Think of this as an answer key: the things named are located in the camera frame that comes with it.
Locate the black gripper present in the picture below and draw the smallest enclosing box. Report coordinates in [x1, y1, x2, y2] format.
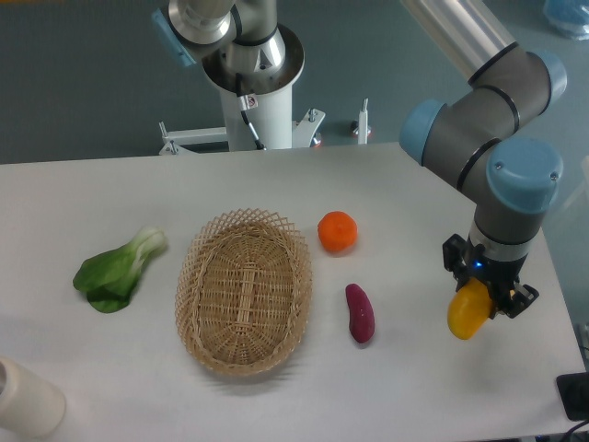
[442, 234, 539, 319]

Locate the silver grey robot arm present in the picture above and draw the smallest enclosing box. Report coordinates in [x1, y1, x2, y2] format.
[399, 1, 567, 317]

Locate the woven wicker basket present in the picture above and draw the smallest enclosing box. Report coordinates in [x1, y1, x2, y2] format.
[175, 208, 313, 377]

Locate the purple sweet potato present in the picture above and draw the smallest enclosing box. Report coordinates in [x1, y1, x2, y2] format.
[345, 284, 375, 344]

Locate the black device at table edge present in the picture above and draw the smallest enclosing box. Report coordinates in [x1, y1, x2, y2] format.
[556, 372, 588, 421]

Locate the orange tangerine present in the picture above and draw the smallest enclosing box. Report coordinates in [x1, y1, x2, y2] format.
[318, 211, 358, 253]

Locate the blue plastic bag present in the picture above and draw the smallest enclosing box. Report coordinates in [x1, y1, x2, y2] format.
[543, 0, 588, 41]

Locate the green bok choy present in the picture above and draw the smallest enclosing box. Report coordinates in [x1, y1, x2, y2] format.
[73, 227, 167, 314]

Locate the white cylinder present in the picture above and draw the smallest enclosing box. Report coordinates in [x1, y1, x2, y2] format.
[1, 356, 66, 438]

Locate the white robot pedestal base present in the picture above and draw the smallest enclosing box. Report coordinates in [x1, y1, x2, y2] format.
[151, 0, 373, 157]

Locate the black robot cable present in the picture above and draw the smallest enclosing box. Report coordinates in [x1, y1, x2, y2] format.
[234, 72, 267, 151]

